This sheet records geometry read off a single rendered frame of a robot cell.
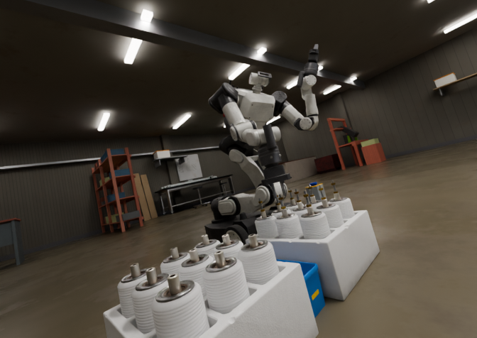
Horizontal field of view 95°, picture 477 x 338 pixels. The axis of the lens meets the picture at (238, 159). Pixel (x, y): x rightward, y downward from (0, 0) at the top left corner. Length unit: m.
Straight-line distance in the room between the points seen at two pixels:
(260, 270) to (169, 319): 0.24
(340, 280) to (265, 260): 0.31
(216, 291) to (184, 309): 0.09
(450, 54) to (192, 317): 9.77
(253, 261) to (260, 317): 0.12
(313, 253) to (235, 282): 0.36
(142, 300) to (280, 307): 0.31
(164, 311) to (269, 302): 0.23
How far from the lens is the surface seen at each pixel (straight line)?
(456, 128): 9.64
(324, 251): 0.81
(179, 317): 0.48
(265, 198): 1.32
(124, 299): 0.71
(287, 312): 0.64
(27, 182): 8.65
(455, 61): 9.82
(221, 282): 0.53
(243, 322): 0.53
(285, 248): 0.89
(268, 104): 1.41
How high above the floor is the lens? 0.42
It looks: 6 degrees up
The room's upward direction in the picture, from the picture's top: 14 degrees counter-clockwise
